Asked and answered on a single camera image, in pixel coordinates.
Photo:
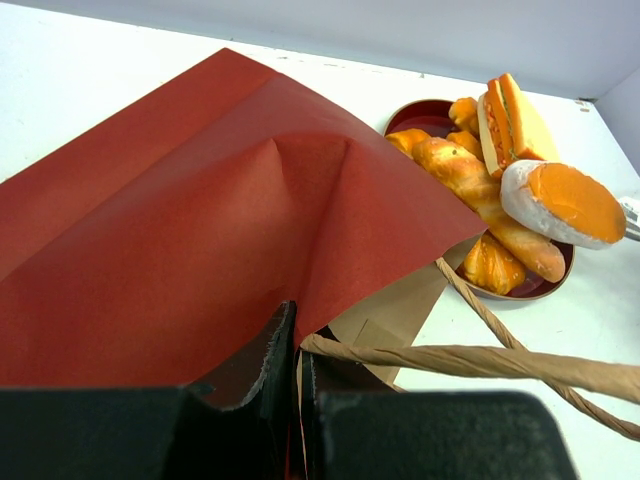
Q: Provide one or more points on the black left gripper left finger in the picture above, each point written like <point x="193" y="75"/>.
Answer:
<point x="232" y="423"/>

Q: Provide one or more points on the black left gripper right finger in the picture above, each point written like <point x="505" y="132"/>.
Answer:
<point x="357" y="427"/>

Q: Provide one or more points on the red paper bag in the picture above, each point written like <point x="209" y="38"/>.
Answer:
<point x="150" y="249"/>

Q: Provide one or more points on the long twisted glazed bread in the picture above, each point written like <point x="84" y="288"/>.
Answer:
<point x="488" y="265"/>

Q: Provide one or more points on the orange croissant bread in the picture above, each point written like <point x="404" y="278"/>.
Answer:
<point x="467" y="177"/>

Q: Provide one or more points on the orange oval bread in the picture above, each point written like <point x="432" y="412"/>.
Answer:
<point x="562" y="203"/>

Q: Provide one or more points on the fake sandwich slice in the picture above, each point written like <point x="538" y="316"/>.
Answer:
<point x="511" y="128"/>

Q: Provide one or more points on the long orange lumpy bread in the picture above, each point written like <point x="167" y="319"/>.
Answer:
<point x="463" y="113"/>

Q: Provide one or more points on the round red tray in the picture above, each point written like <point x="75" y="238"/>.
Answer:
<point x="431" y="116"/>

